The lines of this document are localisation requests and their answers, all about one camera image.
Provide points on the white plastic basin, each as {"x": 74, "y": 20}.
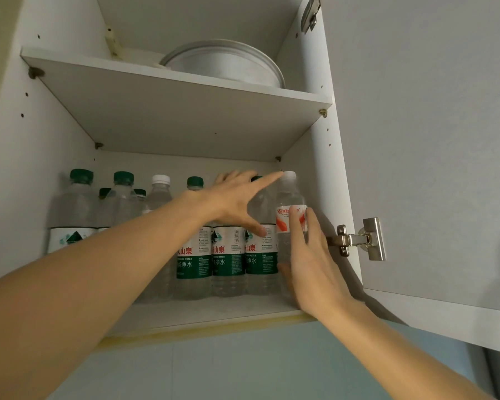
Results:
{"x": 221, "y": 64}

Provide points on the group of bottles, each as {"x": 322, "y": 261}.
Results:
{"x": 229, "y": 262}

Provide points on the person's left hand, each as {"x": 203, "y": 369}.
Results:
{"x": 229, "y": 199}

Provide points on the metal door hinge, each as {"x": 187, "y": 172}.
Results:
{"x": 310, "y": 14}
{"x": 373, "y": 239}

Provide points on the grey wall cabinet door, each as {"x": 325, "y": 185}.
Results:
{"x": 421, "y": 141}

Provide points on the person's right hand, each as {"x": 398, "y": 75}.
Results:
{"x": 321, "y": 279}

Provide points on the white wall cabinet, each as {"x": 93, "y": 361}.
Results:
{"x": 171, "y": 116}

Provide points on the person's left forearm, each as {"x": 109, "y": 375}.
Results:
{"x": 66, "y": 304}

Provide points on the person's right forearm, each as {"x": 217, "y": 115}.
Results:
{"x": 379, "y": 354}

